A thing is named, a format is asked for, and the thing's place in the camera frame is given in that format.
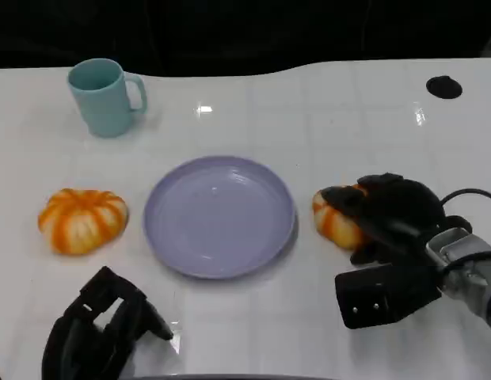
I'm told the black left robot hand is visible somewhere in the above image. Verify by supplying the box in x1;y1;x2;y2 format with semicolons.
41;265;175;380

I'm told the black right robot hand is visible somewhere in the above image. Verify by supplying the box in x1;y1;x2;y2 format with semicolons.
321;173;447;266

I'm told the orange and white bread roll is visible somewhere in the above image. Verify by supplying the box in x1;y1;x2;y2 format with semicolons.
37;188;131;256
311;183;370;251

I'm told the dark grey robot torso edge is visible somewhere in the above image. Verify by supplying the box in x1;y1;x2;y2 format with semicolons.
134;374;310;380

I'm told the lilac plate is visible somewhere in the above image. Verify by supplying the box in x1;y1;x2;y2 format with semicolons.
143;155;297;281

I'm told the pale green mug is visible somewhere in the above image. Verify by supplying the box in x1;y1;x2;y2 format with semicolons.
67;58;148;139

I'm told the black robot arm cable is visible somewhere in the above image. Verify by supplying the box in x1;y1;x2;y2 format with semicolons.
438;188;491;208

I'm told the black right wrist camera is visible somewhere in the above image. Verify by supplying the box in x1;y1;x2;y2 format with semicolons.
334;259;443;330

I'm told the black table cable grommet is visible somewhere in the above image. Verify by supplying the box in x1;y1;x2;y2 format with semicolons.
425;75;464;100

